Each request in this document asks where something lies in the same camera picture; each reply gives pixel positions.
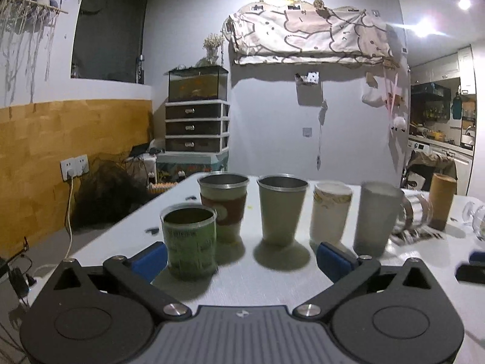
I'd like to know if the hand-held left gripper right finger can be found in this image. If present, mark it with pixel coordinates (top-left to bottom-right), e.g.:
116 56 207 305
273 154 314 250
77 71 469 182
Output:
293 242 433 317

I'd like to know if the egg carton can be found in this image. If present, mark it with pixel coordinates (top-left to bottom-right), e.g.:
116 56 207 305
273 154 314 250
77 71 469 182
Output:
149 181 179 195

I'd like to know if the black power adapter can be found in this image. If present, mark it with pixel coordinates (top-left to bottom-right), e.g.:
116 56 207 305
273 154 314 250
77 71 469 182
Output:
9 265 37 301

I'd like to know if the white hanging plush toy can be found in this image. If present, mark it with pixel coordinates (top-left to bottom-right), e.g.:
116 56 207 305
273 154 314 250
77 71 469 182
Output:
362 72 408 133

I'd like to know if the wall pocket holder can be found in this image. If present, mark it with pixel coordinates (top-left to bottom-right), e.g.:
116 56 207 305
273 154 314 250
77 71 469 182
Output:
295 71 323 106

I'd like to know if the white paper cup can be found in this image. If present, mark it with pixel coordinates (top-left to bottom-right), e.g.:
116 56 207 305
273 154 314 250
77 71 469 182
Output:
310 181 354 247

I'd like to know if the white plastic drawer unit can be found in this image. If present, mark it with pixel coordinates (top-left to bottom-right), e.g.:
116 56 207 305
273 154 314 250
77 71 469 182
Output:
165 100 230 152

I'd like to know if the white washing machine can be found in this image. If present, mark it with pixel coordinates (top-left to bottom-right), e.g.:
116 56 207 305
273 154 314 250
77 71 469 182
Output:
407 140 475 196

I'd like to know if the white wall socket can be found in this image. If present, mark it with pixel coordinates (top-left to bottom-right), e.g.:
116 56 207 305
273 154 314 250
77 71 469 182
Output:
60 154 89 181

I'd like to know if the hanging string ornament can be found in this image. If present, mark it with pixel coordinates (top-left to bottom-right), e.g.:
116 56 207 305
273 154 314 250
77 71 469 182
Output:
316 100 329 171

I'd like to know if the dried flower vase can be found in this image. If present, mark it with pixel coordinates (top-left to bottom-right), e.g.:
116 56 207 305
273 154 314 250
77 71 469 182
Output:
203 33 224 63

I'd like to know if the clear glass mug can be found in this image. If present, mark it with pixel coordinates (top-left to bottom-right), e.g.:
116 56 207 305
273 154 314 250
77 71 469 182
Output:
390 191 433 236

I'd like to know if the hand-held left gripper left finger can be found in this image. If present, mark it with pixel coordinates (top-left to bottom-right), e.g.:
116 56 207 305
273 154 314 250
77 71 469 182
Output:
52 242 192 318

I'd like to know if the white power cable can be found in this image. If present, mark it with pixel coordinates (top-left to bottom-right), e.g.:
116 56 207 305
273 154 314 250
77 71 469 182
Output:
64 176 75 260

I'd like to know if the glass fish tank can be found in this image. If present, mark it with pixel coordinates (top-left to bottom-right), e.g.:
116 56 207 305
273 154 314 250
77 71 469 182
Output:
168 65 229 103

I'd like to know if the black range hood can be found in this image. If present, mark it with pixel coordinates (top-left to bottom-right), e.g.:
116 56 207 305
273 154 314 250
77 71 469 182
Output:
411 83 451 105

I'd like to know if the printed blanket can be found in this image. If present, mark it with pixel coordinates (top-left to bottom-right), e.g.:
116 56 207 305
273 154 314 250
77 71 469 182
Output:
227 0 396 65

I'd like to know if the dark window blind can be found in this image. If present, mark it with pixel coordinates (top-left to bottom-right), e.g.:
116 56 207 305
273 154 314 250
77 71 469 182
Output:
71 0 149 84

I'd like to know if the chair with draped cloth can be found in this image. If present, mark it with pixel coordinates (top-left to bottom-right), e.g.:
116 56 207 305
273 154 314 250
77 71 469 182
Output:
403 150 458 191

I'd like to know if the green printed cup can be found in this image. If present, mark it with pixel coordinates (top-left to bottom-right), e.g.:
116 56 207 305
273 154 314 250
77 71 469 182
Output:
160 205 218 280

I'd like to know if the metal cup with brown sleeve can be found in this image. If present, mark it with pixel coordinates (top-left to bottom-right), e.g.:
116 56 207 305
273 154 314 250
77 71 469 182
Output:
198 173 249 243

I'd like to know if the plain metal cup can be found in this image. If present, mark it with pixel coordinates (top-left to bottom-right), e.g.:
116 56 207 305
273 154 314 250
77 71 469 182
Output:
257 174 308 246

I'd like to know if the grey frosted cup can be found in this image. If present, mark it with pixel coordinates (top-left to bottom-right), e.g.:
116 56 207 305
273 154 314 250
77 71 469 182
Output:
353 181 405 257

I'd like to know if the dark net pile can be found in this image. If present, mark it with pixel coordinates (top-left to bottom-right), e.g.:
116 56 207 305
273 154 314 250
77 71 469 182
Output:
74 159 150 230

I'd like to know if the white macrame wall hanging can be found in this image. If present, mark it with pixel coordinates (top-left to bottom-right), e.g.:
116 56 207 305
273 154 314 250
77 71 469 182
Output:
0 0 71 103

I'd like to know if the brown cardboard tube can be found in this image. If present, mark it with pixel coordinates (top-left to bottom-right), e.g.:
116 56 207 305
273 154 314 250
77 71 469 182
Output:
428 173 458 231

